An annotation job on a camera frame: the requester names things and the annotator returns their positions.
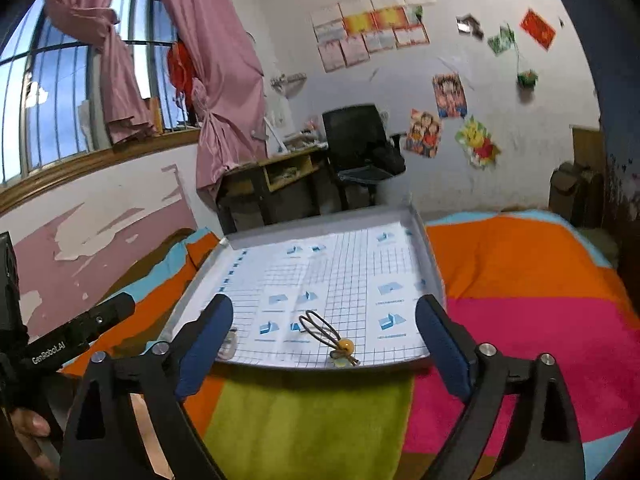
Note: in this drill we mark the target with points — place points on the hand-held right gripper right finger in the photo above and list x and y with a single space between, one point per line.
442 345

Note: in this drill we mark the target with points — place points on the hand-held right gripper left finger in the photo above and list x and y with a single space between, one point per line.
205 345

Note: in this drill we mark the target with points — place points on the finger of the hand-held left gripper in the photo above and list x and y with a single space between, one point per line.
112 308

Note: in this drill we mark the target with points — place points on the grey tray with grid paper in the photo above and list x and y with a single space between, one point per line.
350 270

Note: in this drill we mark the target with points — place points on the person's left hand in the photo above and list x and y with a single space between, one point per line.
31 424

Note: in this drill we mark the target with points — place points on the colourful patchwork blanket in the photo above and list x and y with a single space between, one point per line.
500 270

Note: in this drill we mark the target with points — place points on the wooden window sill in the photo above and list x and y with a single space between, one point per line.
100 160

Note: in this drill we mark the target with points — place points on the wooden desk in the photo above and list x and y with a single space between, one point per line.
285 170

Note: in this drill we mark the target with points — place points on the black jacket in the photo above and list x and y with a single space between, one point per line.
392 157

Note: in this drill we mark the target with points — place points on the brown bag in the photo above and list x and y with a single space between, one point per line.
572 192

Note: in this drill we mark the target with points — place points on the barred window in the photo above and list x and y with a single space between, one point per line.
60 100

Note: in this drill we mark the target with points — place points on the white desk lamp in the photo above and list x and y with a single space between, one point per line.
274 132

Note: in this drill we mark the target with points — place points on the black office chair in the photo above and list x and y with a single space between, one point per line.
355 135

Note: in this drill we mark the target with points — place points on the short pink curtain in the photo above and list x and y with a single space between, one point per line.
120 75

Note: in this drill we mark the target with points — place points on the wooden board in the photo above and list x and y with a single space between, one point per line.
586 147

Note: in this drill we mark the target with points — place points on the red hanging ornament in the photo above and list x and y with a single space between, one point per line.
179 72

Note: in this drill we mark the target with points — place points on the long pink curtain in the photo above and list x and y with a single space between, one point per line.
220 85

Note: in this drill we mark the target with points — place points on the green hanging pouch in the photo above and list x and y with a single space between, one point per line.
527 80

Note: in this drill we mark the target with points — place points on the dark blue printed cloth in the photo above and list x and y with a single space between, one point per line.
615 110

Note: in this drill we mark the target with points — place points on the yellow bear wall poster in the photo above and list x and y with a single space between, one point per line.
477 142

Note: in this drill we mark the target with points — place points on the cartoon family wall poster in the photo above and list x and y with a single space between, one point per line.
424 132

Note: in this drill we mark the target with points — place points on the cartoon boy wall poster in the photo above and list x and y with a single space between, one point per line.
450 96

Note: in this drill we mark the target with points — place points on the metal wall rack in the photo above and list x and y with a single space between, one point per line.
287 81

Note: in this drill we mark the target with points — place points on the green wall picture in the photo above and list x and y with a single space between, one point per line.
501 40

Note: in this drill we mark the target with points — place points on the dark silver wall picture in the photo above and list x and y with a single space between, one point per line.
470 26

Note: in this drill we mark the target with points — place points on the group of wall certificates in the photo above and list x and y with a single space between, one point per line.
375 25

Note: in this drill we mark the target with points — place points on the red paper wall card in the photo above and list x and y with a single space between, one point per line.
537 29

